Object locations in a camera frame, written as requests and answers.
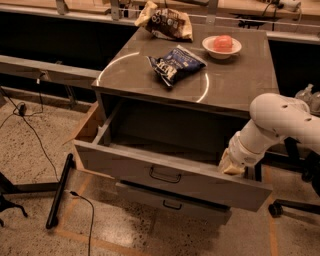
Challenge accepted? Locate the grey top drawer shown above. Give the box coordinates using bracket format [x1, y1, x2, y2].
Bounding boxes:
[75, 100, 272, 211]

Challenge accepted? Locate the grey drawer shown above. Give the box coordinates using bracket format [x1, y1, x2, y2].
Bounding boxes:
[75, 100, 272, 211]
[116, 182, 232, 225]

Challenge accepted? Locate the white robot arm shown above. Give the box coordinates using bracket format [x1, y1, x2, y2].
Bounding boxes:
[218, 93, 320, 175]

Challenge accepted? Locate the grey bottom drawer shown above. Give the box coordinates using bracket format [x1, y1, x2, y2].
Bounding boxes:
[116, 182, 232, 225]

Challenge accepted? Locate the grey metal drawer cabinet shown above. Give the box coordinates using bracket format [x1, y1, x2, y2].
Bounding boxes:
[91, 23, 280, 183]

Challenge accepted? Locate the black chair base with caster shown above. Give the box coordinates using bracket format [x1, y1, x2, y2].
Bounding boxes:
[268, 199, 320, 218]

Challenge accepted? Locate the blue chip bag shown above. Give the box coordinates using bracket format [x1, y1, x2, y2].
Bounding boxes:
[147, 45, 207, 87]

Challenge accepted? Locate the white bowl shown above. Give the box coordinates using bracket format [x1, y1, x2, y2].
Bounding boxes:
[202, 36, 242, 60]

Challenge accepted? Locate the cardboard box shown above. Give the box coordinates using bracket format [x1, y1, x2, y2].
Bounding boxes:
[65, 102, 111, 179]

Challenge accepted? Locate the brown chip bag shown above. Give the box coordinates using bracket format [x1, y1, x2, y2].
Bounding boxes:
[134, 1, 193, 41]

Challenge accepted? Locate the black table leg base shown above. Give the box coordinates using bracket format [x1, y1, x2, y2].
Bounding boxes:
[0, 153, 75, 229]

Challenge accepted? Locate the black cable on floor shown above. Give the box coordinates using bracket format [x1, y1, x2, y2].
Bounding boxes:
[69, 190, 96, 256]

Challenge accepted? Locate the black cable with adapter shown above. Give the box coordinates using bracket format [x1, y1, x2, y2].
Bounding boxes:
[0, 71, 60, 183]

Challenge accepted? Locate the grey metal bench rail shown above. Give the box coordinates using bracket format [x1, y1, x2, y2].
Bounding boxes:
[0, 55, 100, 89]

